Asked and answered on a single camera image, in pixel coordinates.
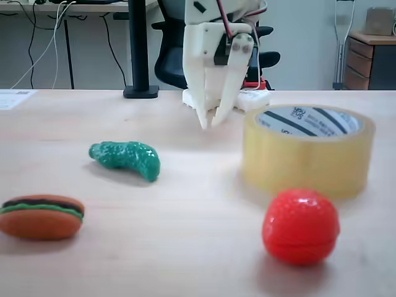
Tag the green toy cucumber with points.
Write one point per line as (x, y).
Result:
(130, 154)

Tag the black office chair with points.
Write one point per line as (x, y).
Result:
(170, 68)

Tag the grey metal crutch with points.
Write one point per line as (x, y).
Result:
(339, 52)

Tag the clear packing tape roll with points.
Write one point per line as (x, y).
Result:
(294, 161)

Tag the wooden drawer cabinet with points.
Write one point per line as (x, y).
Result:
(355, 62)

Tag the background desk with black leg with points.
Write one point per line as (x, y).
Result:
(68, 46)

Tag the brown cardboard box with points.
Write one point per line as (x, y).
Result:
(379, 21)

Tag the red toy strawberry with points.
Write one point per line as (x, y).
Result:
(300, 229)

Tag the white printed paper sheet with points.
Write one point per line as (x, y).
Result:
(12, 99)

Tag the toy hamburger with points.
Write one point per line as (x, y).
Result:
(40, 222)

